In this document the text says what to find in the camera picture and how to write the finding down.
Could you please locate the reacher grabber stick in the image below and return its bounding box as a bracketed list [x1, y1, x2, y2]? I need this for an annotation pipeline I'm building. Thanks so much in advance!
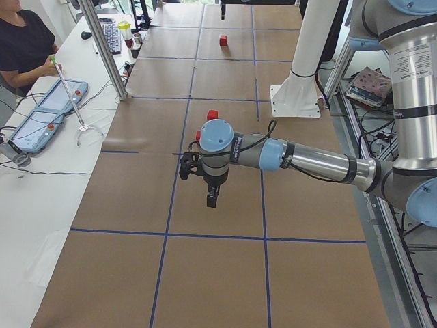
[48, 55, 104, 146]

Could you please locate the person in black shirt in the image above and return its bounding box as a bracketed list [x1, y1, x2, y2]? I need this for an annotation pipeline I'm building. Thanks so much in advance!
[1, 1, 59, 94]

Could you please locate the computer mouse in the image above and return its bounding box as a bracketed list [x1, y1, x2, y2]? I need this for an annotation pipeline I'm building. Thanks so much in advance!
[81, 31, 92, 40]

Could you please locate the metal cup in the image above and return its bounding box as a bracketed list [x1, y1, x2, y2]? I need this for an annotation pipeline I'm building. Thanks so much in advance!
[132, 33, 143, 46]

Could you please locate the teach pendant near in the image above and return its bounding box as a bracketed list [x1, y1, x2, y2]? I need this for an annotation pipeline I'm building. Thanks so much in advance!
[10, 109, 64, 154]

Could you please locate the white pedestal column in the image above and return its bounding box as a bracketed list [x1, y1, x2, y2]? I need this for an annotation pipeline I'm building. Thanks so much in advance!
[270, 0, 344, 118]

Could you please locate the teach pendant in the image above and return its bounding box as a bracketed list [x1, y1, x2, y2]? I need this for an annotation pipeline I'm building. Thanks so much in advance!
[35, 79, 89, 114]
[10, 109, 64, 154]

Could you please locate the yellow lid cup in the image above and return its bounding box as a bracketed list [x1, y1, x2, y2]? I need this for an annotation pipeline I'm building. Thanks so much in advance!
[117, 20, 132, 41]

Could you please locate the aluminium frame post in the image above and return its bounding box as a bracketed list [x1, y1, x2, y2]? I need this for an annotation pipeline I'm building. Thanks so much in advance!
[78, 0, 128, 100]

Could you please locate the black keyboard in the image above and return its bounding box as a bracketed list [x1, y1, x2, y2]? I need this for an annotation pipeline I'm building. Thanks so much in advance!
[100, 23, 122, 55]

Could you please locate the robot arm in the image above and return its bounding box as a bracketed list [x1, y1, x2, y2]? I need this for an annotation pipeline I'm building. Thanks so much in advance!
[195, 1, 436, 227]

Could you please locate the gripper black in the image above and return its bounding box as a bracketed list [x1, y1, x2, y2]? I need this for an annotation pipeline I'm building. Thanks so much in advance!
[203, 171, 228, 208]

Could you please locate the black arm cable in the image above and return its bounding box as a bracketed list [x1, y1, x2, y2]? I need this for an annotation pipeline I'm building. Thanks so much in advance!
[238, 119, 346, 184]

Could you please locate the stack of books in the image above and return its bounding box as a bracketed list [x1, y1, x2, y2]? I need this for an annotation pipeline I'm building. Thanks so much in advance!
[346, 67, 392, 108]

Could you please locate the teach pendant far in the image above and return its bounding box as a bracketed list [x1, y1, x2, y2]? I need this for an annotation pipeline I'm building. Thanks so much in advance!
[35, 79, 89, 114]

